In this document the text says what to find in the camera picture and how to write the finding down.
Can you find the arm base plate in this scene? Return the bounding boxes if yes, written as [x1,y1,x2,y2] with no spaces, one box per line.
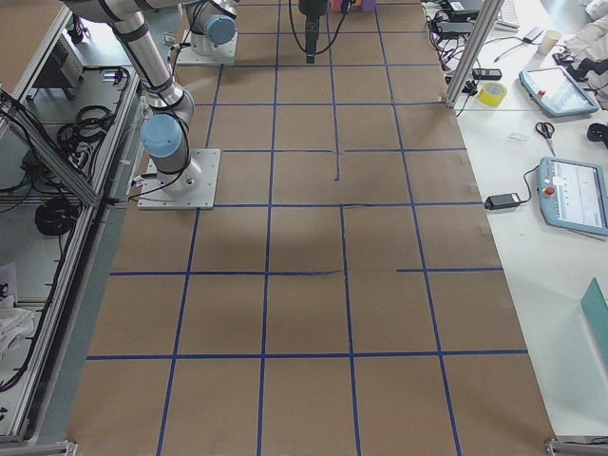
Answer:
[138,148,221,210]
[177,32,238,67]

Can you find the blue teach pendant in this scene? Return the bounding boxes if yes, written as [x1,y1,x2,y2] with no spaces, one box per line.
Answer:
[537,157,607,237]
[519,66,599,117]

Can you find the black handled scissors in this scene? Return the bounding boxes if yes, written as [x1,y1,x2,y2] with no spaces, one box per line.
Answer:
[535,122,556,157]

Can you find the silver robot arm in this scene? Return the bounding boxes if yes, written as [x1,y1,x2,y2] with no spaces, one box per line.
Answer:
[65,0,237,192]
[182,1,355,64]

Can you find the black power adapter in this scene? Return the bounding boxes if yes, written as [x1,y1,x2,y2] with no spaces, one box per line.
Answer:
[484,193,522,210]

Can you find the purple foam cube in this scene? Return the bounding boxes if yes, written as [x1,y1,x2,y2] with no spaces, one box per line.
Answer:
[360,0,376,12]

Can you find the paper cup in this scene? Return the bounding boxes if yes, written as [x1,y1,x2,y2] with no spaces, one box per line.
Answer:
[537,29,561,56]

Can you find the aluminium frame post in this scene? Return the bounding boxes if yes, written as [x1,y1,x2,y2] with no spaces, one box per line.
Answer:
[444,0,504,108]

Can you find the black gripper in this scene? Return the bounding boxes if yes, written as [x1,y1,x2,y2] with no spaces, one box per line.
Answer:
[339,0,356,12]
[298,0,329,65]

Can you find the yellow tape roll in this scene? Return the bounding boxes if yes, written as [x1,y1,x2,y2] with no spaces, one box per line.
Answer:
[478,82,507,107]

